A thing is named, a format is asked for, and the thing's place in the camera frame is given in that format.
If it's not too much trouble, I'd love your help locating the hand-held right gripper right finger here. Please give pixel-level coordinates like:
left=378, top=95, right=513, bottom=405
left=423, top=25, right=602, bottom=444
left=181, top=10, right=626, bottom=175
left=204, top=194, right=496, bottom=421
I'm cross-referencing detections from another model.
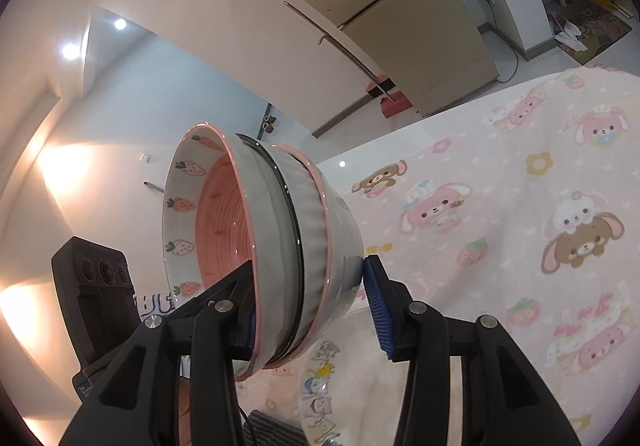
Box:
left=362, top=255, right=583, bottom=446

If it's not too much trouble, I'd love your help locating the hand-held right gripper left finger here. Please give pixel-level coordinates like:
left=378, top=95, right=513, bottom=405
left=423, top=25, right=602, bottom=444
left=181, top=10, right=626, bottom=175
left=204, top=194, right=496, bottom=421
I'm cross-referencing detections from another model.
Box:
left=59, top=259, right=261, bottom=446

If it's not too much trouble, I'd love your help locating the pink strawberry bowl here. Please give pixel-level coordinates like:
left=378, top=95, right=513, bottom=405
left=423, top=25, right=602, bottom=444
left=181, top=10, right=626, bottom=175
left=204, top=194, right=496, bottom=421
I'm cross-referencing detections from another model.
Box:
left=277, top=143, right=365, bottom=369
left=161, top=123, right=301, bottom=382

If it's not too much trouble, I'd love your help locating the white bowl with dark rim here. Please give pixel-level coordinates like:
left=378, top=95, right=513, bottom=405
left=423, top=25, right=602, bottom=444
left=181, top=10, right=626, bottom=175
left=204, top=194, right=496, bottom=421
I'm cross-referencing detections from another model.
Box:
left=235, top=133, right=333, bottom=367

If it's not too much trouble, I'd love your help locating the white plate with blue cartoon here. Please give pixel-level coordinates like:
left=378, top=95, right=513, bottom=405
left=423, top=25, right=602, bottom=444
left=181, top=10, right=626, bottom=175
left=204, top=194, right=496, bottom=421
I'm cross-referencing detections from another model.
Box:
left=297, top=338, right=411, bottom=446

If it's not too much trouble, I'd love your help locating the red dustpan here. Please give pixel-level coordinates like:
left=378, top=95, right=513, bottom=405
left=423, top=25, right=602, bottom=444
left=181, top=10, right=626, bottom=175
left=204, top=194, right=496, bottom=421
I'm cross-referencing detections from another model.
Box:
left=380, top=94, right=408, bottom=118

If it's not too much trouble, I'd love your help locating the beige refrigerator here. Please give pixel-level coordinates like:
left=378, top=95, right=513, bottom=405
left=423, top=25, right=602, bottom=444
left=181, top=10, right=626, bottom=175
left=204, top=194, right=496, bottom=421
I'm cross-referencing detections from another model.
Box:
left=170, top=0, right=501, bottom=118

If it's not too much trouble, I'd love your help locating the printed floor mat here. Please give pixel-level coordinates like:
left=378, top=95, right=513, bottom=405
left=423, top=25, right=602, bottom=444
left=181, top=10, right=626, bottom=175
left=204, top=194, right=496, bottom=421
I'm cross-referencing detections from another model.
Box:
left=547, top=0, right=633, bottom=66

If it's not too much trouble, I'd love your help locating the black cable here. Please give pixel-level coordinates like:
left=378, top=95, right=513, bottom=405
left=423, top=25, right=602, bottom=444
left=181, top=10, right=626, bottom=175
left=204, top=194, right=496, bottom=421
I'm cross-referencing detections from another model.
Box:
left=239, top=403, right=257, bottom=446

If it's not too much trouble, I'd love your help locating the black power cord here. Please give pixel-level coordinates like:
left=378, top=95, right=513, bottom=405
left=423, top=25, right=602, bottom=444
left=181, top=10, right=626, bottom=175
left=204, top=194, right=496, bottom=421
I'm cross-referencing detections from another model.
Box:
left=492, top=1, right=518, bottom=83

